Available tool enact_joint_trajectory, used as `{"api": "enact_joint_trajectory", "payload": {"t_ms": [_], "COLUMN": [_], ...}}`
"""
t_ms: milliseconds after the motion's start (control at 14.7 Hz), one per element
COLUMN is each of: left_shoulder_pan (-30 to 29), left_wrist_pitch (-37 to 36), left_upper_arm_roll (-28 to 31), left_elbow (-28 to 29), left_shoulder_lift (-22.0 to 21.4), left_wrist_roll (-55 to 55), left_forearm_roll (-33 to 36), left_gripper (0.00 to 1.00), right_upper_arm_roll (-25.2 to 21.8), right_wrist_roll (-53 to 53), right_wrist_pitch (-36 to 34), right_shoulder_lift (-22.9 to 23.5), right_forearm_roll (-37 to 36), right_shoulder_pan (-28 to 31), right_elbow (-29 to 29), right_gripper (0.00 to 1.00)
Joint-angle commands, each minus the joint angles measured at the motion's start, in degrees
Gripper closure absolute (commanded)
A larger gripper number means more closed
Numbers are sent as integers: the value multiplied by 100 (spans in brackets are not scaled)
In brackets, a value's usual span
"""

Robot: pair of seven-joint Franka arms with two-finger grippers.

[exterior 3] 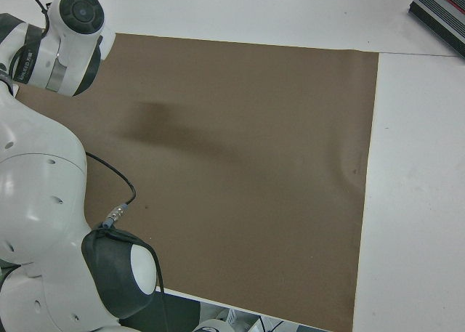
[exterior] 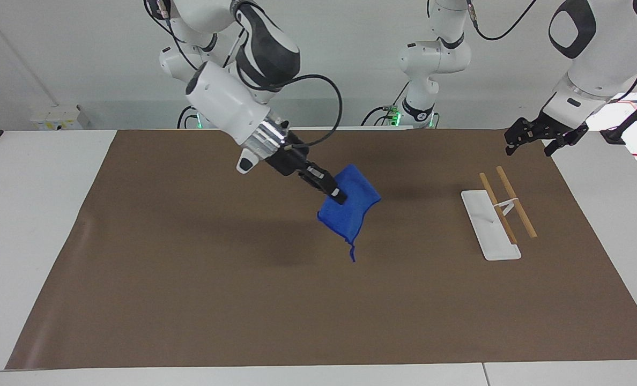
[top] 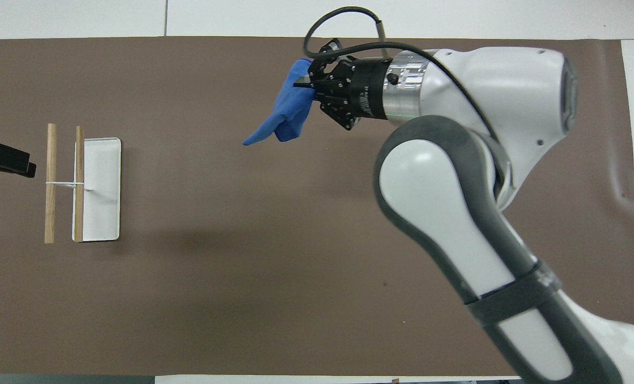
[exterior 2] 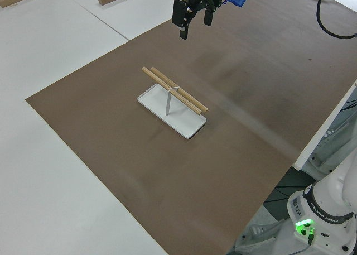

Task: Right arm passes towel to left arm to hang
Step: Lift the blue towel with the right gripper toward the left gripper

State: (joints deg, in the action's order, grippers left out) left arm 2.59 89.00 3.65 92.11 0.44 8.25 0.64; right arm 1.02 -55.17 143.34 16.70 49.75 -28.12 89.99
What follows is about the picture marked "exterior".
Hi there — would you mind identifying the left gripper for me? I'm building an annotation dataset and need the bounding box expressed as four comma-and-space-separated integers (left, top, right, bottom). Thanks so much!
505, 114, 589, 157

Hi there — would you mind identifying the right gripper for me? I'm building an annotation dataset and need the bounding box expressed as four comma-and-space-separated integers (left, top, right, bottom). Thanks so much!
266, 130, 313, 176

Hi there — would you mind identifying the blue towel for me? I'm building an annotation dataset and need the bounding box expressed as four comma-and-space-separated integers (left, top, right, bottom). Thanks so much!
317, 164, 382, 263

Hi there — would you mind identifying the white rack with wooden bars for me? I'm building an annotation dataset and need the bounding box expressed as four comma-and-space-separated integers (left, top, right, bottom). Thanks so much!
461, 165, 539, 262

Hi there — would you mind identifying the white socket box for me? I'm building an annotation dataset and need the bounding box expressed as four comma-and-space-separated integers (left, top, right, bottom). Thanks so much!
30, 105, 90, 131

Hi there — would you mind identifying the black cable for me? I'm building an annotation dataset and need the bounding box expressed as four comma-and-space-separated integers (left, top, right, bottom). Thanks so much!
466, 0, 539, 41
265, 74, 344, 148
144, 0, 201, 71
176, 105, 197, 130
361, 80, 411, 127

